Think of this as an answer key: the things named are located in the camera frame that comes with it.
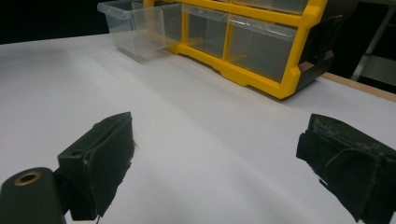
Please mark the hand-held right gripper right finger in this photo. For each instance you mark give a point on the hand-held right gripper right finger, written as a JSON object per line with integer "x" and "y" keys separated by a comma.
{"x": 351, "y": 168}

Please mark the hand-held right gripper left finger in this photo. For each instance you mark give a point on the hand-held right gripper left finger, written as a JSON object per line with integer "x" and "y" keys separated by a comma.
{"x": 99, "y": 165}

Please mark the clear plastic storage drawer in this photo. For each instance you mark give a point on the clear plastic storage drawer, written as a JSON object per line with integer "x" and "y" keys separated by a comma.
{"x": 140, "y": 28}

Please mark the yellow black organizer cabinet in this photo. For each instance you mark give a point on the yellow black organizer cabinet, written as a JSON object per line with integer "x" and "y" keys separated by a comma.
{"x": 236, "y": 73}

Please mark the grey metal stand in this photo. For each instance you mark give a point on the grey metal stand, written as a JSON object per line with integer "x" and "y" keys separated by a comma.
{"x": 378, "y": 62}

